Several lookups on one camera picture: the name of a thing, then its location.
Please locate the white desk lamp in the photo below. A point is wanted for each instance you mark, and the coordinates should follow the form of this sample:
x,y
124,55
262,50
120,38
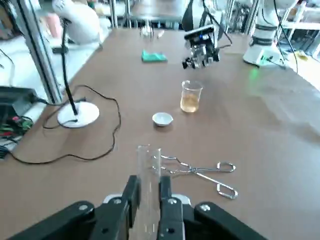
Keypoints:
x,y
80,22

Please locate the white test tube rack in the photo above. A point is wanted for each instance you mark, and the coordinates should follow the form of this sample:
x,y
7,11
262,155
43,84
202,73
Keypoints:
x,y
183,198

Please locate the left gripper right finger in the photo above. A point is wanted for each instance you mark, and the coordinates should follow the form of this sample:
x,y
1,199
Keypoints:
x,y
172,220

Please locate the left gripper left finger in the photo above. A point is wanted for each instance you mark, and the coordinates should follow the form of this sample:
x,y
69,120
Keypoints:
x,y
117,217

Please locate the green folded cloth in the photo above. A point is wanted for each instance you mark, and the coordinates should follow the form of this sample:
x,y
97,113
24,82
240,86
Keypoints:
x,y
153,57

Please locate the small white ceramic dish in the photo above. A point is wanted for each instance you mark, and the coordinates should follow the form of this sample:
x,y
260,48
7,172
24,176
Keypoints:
x,y
162,119

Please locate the small glass beaker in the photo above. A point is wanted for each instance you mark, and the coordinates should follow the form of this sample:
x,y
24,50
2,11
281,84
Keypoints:
x,y
201,62

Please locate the glass beaker yellow liquid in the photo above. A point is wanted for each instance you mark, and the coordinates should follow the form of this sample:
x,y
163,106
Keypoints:
x,y
190,102

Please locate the aluminium frame post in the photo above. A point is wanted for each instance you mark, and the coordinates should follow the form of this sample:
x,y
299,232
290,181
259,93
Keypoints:
x,y
37,50

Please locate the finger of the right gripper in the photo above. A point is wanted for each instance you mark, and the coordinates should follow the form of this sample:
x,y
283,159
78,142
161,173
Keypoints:
x,y
187,63
215,55

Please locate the clear glass test tube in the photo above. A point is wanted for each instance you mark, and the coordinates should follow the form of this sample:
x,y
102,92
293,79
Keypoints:
x,y
148,175

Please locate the metal crucible tongs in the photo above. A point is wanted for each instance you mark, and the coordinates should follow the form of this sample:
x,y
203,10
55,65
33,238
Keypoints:
x,y
192,170

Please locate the black power supply unit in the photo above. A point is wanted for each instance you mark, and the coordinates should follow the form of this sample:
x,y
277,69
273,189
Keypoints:
x,y
17,97

